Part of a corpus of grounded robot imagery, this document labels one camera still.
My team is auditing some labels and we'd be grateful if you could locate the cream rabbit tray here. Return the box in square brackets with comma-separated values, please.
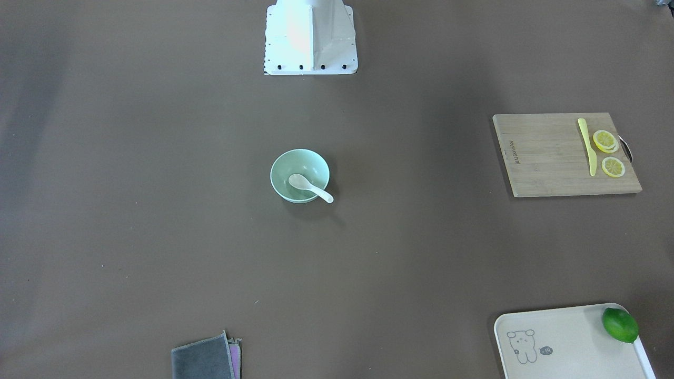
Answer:
[493, 303, 655, 378]

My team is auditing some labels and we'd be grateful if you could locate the grey folded cloth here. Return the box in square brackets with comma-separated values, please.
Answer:
[171, 331, 234, 378]

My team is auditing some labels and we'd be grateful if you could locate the green lime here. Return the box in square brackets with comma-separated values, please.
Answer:
[602, 307, 639, 344]

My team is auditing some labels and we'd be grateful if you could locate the pink cloth under grey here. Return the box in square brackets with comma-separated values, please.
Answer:
[227, 338, 242, 379]

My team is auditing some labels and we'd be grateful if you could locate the bamboo cutting board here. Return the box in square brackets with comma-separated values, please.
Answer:
[492, 113, 642, 197]

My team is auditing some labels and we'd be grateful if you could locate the white ceramic spoon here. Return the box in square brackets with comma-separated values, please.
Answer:
[288, 174, 334, 204]

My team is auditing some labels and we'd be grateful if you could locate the yellow plastic knife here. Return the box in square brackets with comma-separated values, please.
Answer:
[577, 118, 597, 177]

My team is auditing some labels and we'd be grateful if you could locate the light green bowl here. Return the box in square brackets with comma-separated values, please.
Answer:
[270, 148, 330, 204]

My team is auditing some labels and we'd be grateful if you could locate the lemon slice under upper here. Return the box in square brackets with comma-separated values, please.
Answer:
[597, 141, 619, 154]

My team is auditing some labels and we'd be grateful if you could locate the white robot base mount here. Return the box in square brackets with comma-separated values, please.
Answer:
[263, 1, 359, 75]

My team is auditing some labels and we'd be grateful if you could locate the lemon slice lower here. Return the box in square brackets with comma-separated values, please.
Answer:
[601, 156, 626, 178]

